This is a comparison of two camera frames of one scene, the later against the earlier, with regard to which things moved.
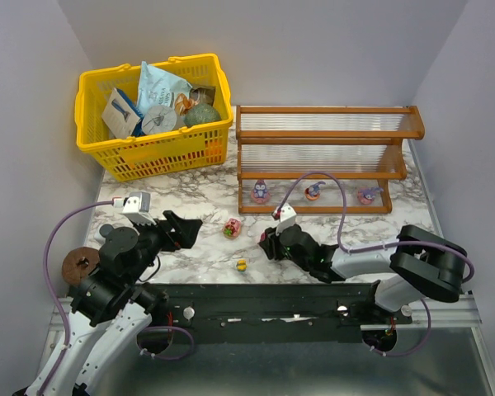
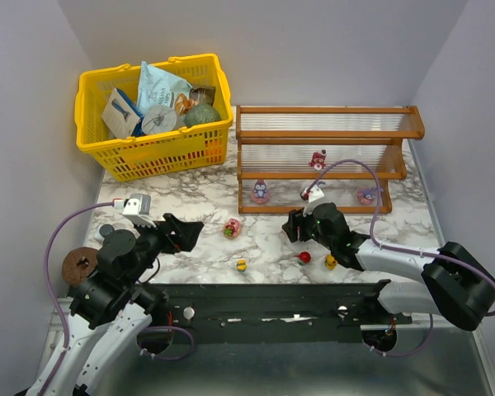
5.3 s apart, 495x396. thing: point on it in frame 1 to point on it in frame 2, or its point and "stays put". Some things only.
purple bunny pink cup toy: (366, 195) stays put
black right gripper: (275, 247) to (299, 227)
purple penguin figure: (260, 193) stays put
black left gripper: (167, 233) stays put
